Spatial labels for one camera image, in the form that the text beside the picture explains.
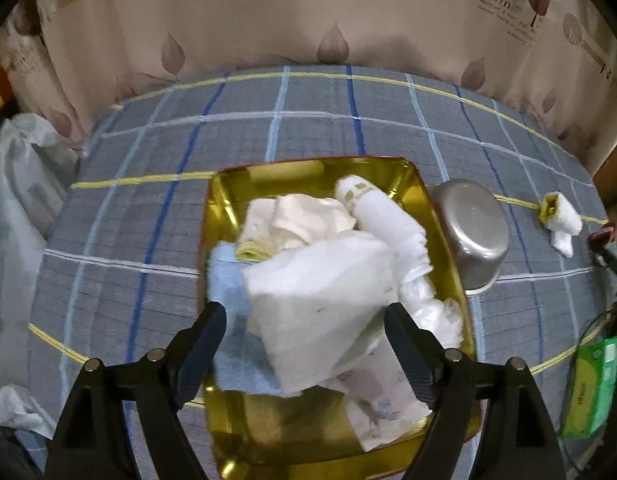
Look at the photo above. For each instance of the green tissue packet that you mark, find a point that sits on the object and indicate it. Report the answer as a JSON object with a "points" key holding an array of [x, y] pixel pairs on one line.
{"points": [[593, 385]]}

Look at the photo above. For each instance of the beige leaf-print curtain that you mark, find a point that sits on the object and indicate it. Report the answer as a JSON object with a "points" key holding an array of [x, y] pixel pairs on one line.
{"points": [[288, 20]]}

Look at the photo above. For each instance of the white towel with yellow edge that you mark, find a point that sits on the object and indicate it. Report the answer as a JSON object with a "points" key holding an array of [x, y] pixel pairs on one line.
{"points": [[253, 249]]}

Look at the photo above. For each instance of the small red object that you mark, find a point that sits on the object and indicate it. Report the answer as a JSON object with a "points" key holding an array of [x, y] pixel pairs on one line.
{"points": [[604, 236]]}

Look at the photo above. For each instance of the white crinkled plastic bag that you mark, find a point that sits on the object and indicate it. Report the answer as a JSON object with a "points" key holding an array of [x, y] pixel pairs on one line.
{"points": [[433, 310]]}

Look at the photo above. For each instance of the small rolled white towel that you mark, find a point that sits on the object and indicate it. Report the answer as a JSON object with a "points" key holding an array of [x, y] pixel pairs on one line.
{"points": [[566, 220]]}

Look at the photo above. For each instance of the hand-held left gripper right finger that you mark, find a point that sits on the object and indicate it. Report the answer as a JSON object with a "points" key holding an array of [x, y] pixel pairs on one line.
{"points": [[411, 345]]}

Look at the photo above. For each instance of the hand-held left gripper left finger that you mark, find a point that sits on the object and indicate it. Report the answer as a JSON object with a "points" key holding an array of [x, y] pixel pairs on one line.
{"points": [[203, 345]]}

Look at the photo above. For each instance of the light blue towel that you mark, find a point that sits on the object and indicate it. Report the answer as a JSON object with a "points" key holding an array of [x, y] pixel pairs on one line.
{"points": [[238, 355]]}

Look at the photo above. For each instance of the crumpled white plastic bag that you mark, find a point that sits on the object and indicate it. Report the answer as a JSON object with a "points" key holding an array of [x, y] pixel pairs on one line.
{"points": [[13, 410]]}

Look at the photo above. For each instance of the white towel gold print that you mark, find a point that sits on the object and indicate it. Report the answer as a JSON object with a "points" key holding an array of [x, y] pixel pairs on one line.
{"points": [[383, 215]]}

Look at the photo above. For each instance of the cream cloth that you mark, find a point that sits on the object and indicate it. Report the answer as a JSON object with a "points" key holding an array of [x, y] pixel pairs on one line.
{"points": [[308, 220]]}

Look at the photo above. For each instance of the stainless steel bowl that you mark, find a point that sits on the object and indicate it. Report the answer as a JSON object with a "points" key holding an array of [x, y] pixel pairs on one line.
{"points": [[473, 230]]}

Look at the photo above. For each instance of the grey plaid bed sheet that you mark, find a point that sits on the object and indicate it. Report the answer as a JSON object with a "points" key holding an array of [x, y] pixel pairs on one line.
{"points": [[138, 260]]}

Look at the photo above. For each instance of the large white plastic bag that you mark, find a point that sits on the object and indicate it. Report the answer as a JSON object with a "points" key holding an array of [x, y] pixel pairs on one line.
{"points": [[23, 185]]}

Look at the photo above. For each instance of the white flower-print pad packet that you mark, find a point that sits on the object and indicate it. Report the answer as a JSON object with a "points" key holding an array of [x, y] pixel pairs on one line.
{"points": [[378, 410]]}

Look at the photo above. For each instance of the gold tray with red sides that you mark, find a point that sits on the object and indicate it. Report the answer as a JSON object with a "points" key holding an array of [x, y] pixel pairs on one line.
{"points": [[288, 425]]}

